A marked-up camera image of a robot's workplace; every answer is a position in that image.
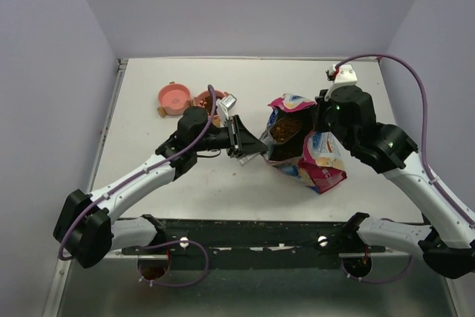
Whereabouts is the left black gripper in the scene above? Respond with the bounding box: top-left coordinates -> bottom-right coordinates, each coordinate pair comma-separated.
193,114 -> 269,159

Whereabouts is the pink pet food bag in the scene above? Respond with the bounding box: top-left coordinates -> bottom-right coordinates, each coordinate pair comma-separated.
263,94 -> 347,195

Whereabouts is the clear plastic scoop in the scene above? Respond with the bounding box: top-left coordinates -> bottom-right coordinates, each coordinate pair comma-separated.
238,116 -> 304,166

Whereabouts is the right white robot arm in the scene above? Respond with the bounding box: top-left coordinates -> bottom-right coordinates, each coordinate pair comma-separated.
314,85 -> 474,279

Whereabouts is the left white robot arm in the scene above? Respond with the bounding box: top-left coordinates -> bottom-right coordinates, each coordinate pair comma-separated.
53,106 -> 267,268

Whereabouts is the kibble in pink bowl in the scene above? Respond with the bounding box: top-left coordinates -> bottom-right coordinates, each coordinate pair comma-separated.
197,95 -> 214,115

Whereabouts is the pink bowl right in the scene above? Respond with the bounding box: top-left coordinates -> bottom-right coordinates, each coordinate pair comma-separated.
191,90 -> 229,116

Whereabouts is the pink bowl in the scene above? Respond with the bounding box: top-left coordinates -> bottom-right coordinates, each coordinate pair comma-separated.
157,82 -> 191,117
191,90 -> 229,116

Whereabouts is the pink bowl left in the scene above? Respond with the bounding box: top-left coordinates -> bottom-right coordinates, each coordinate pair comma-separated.
157,82 -> 191,117

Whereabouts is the wooden bowl stand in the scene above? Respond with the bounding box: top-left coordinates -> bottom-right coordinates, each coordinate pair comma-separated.
157,82 -> 237,127

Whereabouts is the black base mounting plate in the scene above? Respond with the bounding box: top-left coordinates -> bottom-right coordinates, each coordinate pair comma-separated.
118,215 -> 384,270

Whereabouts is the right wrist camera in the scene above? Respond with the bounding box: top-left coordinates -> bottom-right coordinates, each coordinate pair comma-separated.
326,64 -> 358,85

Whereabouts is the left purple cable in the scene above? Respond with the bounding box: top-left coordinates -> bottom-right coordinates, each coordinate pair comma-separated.
57,85 -> 218,289

